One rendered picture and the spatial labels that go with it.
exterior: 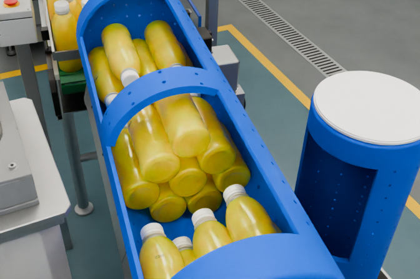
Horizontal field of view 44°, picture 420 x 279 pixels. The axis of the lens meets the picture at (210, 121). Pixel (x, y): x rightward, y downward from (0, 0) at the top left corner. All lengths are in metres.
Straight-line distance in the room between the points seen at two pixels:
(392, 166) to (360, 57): 2.32
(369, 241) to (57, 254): 0.79
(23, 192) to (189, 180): 0.30
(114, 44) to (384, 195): 0.71
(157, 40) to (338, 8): 2.94
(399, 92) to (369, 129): 0.18
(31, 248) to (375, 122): 0.76
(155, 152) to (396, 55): 2.84
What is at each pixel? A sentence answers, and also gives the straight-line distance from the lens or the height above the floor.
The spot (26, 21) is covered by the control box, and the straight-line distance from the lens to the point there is 1.52.
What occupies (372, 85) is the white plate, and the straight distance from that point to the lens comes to 1.34.
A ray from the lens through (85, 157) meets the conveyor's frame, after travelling 2.18.
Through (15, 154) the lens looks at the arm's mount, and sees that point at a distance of 0.85.
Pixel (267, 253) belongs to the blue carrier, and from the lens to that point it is 0.67.
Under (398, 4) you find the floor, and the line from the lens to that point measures 4.31.
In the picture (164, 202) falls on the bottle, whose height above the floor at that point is 1.03.
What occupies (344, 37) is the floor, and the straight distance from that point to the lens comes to 3.70.
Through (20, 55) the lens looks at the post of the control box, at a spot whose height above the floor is 0.92.
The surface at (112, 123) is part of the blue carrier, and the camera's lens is 0.95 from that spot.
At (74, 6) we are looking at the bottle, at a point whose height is 1.07.
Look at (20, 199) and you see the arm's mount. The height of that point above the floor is 1.17.
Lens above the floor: 1.76
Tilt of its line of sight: 39 degrees down
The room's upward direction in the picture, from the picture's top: 2 degrees clockwise
